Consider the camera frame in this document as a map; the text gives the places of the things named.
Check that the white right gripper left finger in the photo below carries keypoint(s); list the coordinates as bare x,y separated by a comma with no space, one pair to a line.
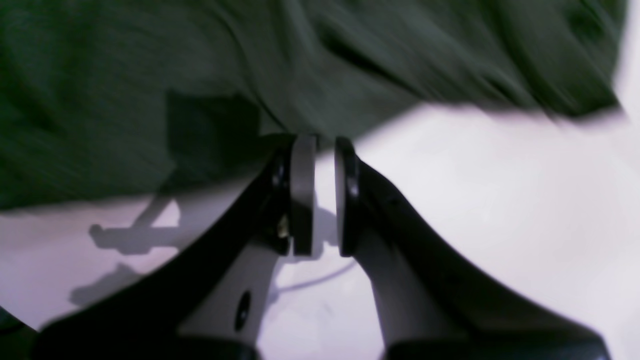
206,303

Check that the dark green t-shirt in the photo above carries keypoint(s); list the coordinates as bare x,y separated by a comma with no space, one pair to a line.
109,98

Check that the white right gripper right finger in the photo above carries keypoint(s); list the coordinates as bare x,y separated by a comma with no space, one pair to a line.
432,303

